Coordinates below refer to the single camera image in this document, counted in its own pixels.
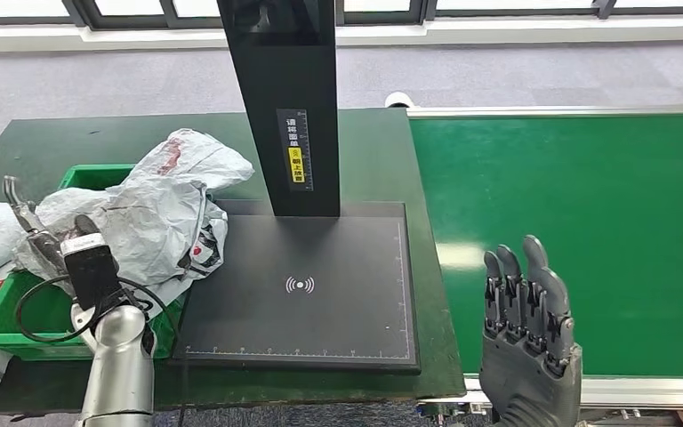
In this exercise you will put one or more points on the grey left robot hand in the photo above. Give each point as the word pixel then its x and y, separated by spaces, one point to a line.
pixel 38 236

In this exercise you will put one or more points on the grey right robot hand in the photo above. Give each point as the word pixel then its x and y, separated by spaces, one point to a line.
pixel 530 359

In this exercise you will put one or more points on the grey parcel brown-red print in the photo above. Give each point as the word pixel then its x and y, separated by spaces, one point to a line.
pixel 141 230

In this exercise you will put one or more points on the grey parcel black stripes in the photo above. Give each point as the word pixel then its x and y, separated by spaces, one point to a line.
pixel 206 247

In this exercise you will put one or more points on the long grey parcel dark lining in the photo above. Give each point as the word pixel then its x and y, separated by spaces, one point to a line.
pixel 200 159

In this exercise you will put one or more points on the green conveyor belt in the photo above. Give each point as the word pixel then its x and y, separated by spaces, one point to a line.
pixel 583 177

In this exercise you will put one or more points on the black inbound scanner machine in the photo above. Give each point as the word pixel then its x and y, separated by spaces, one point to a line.
pixel 285 88

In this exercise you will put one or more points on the white conveyor roller end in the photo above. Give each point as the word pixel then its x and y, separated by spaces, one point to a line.
pixel 400 100

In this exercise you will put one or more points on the green plastic crate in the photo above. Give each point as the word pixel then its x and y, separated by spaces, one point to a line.
pixel 23 330

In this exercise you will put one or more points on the black yellow ruler label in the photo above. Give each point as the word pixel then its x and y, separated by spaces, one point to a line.
pixel 295 147

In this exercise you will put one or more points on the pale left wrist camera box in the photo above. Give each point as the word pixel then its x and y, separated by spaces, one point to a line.
pixel 89 265

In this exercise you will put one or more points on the aluminium conveyor frame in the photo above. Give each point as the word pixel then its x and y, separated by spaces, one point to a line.
pixel 642 392

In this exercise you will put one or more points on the dark window frame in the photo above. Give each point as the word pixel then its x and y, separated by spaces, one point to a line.
pixel 167 9

